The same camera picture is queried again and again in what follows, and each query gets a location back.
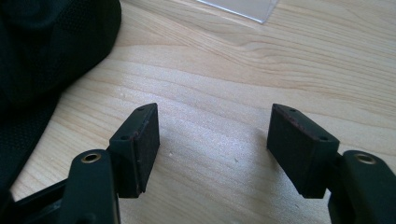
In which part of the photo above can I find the clear plastic sheet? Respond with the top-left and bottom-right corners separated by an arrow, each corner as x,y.
196,0 -> 279,24

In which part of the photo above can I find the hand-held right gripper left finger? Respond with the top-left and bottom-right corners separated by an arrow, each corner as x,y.
57,103 -> 161,224

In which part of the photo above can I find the black mesh fabric bag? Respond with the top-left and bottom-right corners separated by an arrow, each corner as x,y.
0,0 -> 122,200

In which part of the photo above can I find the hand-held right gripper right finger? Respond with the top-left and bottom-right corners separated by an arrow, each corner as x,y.
266,103 -> 396,224

